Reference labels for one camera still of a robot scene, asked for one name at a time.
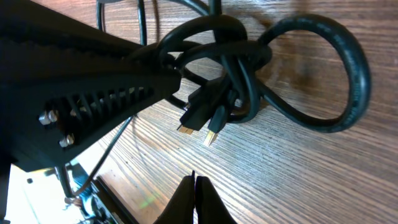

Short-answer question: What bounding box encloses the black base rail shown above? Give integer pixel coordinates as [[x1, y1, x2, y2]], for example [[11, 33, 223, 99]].
[[63, 160, 141, 224]]

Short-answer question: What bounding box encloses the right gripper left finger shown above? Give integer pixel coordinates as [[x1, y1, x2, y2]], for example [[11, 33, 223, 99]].
[[154, 170, 195, 224]]

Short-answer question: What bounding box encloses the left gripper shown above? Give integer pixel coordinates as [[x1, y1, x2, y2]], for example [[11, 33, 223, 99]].
[[1, 1, 181, 221]]

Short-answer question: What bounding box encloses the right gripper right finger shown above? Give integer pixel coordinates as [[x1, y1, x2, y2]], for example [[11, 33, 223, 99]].
[[195, 176, 236, 224]]

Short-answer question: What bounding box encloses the black cable bundle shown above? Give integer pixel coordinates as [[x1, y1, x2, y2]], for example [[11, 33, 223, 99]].
[[70, 0, 373, 198]]

